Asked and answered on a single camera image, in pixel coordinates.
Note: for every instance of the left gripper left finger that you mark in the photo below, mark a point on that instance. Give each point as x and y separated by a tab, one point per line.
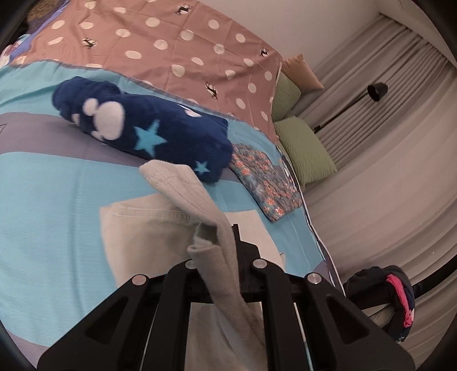
143	325

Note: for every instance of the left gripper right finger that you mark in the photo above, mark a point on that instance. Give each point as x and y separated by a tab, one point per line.
309	324

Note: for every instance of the white t-shirt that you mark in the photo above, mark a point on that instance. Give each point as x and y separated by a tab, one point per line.
151	234

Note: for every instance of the dark clothes pink trim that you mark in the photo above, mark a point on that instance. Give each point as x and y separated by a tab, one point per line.
385	286

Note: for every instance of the blue grey bed cover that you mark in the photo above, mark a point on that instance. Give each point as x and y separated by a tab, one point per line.
54	181

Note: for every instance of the folded floral garment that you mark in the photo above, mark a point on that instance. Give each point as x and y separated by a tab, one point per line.
276	195

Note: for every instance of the green pillow front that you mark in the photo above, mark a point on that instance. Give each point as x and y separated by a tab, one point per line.
310	160

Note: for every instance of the green pillow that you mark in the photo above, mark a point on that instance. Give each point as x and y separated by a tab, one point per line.
287	94
310	160

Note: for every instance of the navy star fleece blanket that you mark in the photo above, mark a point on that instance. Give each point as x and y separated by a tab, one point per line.
146	126

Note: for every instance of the grey curtain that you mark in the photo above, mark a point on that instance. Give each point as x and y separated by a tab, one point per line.
392	200

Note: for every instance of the green pillow back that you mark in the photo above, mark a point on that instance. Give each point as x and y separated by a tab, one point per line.
287	94

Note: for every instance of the black floor lamp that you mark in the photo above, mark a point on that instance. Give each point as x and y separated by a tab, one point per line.
375	92

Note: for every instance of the tan cushion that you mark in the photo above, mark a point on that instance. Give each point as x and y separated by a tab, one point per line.
298	71

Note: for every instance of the pink polka dot sheet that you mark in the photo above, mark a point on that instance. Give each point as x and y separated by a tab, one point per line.
185	48

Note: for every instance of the purple patterned pillow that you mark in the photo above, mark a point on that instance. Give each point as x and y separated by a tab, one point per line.
38	17

